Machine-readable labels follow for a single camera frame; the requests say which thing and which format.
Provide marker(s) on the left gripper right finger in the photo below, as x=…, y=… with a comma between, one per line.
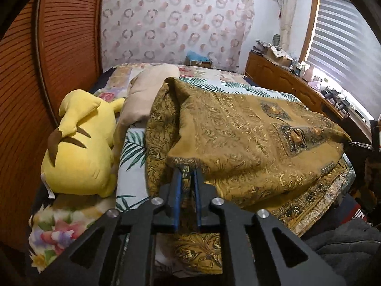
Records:
x=256, y=248

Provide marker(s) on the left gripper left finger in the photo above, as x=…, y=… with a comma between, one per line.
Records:
x=119, y=248

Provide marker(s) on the golden brown patterned scarf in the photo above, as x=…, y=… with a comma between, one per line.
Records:
x=256, y=151

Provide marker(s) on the palm leaf print sheet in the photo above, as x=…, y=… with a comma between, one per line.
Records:
x=132, y=188

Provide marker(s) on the floral bed blanket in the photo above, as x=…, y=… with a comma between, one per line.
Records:
x=62, y=219

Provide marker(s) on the yellow Pikachu plush toy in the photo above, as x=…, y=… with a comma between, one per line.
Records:
x=79, y=157

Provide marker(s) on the pink bottle on cabinet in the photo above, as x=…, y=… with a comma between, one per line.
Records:
x=308, y=76

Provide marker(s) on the striped window blind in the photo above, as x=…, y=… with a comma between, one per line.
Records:
x=344, y=47

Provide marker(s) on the open cardboard box on cabinet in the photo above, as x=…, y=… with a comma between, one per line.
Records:
x=278, y=56

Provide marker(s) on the wooden sideboard cabinet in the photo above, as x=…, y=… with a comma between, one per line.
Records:
x=268, y=75

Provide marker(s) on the green glass jar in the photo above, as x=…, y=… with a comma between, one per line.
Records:
x=276, y=40

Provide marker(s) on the beige pillow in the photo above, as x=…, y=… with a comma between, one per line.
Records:
x=141, y=94

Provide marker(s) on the cardboard box with blue cloth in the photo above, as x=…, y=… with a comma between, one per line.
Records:
x=194, y=59

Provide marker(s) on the wooden louvered wardrobe door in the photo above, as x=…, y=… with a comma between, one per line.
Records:
x=48, y=48

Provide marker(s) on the patterned sheer curtain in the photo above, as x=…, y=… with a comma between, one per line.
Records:
x=165, y=31

